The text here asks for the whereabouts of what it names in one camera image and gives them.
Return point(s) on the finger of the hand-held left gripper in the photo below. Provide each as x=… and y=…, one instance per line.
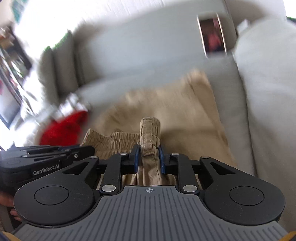
x=81, y=150

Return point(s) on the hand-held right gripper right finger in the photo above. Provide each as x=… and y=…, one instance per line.
x=161, y=162

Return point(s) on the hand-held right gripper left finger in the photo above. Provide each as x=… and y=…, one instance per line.
x=136, y=160

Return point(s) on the khaki pants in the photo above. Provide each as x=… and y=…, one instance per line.
x=185, y=111

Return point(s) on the person's left hand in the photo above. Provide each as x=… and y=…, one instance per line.
x=5, y=199

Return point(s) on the red garment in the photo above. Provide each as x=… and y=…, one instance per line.
x=64, y=129

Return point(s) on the white garment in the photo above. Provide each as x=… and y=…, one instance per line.
x=74, y=102

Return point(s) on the grey back cushion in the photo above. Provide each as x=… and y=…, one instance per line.
x=48, y=74
x=67, y=60

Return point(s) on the grey sofa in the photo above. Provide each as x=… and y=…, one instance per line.
x=138, y=58

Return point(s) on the bookshelf with books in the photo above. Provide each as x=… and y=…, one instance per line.
x=11, y=69

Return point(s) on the large grey cushion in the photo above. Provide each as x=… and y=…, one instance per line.
x=272, y=92

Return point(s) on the smartphone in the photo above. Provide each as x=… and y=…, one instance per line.
x=212, y=34

